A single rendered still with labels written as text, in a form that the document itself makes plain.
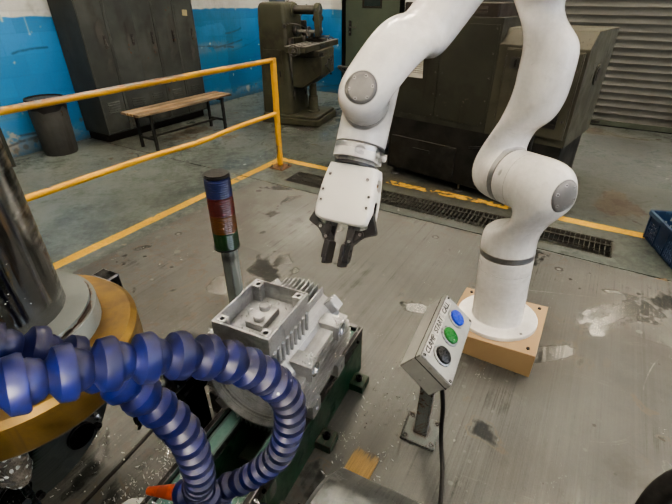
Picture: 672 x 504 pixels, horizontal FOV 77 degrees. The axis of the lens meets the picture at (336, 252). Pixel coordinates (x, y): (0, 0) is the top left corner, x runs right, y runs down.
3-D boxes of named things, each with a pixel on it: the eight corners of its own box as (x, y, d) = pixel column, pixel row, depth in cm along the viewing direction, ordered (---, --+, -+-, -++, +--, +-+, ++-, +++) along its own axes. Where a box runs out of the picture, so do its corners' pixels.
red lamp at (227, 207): (224, 220, 96) (221, 202, 93) (203, 215, 98) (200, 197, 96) (240, 210, 100) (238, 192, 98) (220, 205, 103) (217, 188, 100)
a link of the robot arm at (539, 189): (508, 237, 106) (524, 141, 95) (571, 271, 91) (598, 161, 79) (469, 247, 102) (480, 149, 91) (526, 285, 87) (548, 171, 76)
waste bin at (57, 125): (68, 144, 510) (50, 92, 478) (88, 150, 493) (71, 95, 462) (35, 153, 481) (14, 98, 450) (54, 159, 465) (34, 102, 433)
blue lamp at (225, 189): (221, 202, 93) (218, 183, 91) (200, 197, 96) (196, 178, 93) (238, 192, 98) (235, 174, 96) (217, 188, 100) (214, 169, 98)
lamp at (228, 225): (226, 238, 98) (224, 220, 96) (206, 232, 100) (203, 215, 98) (242, 227, 103) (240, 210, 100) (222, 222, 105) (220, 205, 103)
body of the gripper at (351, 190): (392, 168, 73) (377, 231, 74) (338, 159, 77) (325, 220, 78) (379, 158, 66) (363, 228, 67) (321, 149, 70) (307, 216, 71)
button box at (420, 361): (428, 396, 68) (453, 386, 65) (398, 365, 68) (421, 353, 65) (452, 331, 81) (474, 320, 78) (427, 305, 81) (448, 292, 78)
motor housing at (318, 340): (303, 450, 69) (297, 368, 59) (209, 410, 76) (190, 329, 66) (350, 367, 85) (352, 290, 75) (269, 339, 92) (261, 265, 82)
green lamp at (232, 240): (229, 254, 100) (226, 238, 98) (209, 248, 103) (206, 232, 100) (244, 243, 105) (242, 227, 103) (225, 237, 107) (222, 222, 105)
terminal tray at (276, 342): (274, 377, 63) (270, 340, 59) (216, 355, 67) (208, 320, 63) (311, 327, 72) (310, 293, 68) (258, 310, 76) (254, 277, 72)
